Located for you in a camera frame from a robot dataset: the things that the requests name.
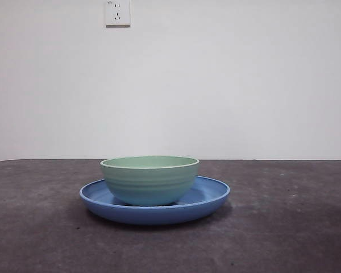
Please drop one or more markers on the green ribbed bowl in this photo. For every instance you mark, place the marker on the green ribbed bowl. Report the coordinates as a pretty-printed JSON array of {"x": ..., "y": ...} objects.
[{"x": 147, "y": 185}]

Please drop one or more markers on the blue plate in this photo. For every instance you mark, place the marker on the blue plate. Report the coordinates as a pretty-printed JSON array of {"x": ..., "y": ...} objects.
[{"x": 147, "y": 217}]

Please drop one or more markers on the white wall socket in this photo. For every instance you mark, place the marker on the white wall socket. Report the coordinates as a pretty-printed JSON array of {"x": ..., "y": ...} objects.
[{"x": 118, "y": 14}]

